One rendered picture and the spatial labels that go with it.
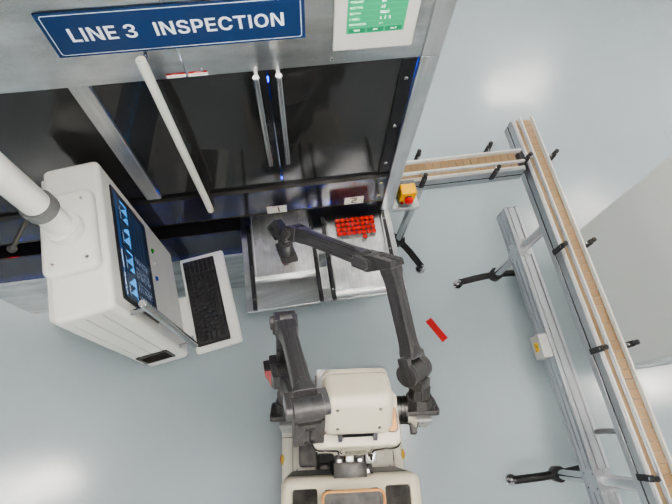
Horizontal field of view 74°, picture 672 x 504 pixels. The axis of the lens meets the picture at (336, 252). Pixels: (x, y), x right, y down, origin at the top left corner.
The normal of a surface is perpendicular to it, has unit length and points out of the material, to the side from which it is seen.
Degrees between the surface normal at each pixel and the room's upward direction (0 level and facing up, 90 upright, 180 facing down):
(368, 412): 48
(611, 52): 0
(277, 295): 0
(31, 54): 90
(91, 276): 0
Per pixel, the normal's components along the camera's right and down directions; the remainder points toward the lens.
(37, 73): 0.15, 0.91
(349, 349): 0.04, -0.39
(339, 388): 0.00, -0.91
